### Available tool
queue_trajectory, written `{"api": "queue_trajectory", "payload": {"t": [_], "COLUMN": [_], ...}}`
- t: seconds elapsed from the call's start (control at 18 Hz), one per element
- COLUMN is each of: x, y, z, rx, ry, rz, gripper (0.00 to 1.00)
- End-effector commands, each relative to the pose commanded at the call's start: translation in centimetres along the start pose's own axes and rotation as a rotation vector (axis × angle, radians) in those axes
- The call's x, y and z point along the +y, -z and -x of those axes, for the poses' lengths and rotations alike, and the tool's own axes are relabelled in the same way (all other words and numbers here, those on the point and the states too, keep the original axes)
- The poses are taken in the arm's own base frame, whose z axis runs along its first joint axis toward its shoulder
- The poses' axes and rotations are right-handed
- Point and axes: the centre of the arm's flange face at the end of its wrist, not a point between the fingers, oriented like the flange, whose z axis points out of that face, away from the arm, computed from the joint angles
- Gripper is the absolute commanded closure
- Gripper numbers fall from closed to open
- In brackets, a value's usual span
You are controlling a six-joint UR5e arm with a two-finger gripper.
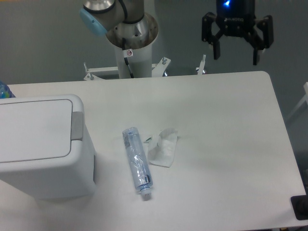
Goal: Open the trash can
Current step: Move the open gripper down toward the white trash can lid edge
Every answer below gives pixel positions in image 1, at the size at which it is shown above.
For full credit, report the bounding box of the black clamp table corner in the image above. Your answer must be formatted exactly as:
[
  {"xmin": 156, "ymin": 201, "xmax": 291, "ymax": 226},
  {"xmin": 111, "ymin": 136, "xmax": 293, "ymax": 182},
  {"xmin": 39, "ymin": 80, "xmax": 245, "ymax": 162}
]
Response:
[{"xmin": 291, "ymin": 195, "xmax": 308, "ymax": 220}]

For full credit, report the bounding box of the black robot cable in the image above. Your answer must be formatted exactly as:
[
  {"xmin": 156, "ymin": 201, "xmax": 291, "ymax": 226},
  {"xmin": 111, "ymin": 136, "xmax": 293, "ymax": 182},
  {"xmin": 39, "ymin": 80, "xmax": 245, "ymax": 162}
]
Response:
[{"xmin": 122, "ymin": 38, "xmax": 134, "ymax": 78}]

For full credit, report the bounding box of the white frame right edge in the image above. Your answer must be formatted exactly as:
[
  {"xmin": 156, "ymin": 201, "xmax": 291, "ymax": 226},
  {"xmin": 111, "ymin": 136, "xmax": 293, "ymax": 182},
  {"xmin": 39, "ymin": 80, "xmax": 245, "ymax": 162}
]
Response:
[{"xmin": 286, "ymin": 82, "xmax": 308, "ymax": 123}]

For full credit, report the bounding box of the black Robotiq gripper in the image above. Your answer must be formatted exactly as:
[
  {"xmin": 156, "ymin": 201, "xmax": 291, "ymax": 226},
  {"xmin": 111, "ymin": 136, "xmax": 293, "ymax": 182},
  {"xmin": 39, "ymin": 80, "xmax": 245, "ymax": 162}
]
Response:
[{"xmin": 202, "ymin": 0, "xmax": 274, "ymax": 65}]

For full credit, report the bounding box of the crumpled white plastic wrapper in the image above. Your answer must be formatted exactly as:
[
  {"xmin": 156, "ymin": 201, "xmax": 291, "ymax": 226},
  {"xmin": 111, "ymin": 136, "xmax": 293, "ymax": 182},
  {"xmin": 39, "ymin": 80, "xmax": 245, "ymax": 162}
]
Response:
[{"xmin": 143, "ymin": 128, "xmax": 178, "ymax": 168}]

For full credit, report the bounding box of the white trash can body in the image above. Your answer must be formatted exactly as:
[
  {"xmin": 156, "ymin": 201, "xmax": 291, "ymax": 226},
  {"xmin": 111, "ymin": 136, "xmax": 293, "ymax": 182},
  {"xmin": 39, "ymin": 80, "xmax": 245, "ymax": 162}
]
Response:
[{"xmin": 0, "ymin": 94, "xmax": 96, "ymax": 199}]

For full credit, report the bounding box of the white trash can lid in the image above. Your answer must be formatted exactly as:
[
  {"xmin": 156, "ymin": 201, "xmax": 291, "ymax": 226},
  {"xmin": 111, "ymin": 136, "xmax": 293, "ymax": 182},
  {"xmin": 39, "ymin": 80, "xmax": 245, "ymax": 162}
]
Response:
[{"xmin": 0, "ymin": 98, "xmax": 84, "ymax": 163}]

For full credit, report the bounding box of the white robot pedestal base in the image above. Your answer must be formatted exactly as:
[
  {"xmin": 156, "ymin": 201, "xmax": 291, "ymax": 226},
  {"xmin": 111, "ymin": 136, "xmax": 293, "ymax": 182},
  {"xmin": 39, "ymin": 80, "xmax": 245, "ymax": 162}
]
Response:
[{"xmin": 83, "ymin": 45, "xmax": 207, "ymax": 81}]

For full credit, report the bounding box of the crushed clear plastic bottle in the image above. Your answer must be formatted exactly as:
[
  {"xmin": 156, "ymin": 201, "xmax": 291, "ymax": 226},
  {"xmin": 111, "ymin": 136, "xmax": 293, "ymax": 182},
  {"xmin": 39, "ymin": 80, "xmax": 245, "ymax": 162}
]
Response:
[{"xmin": 122, "ymin": 127, "xmax": 153, "ymax": 201}]

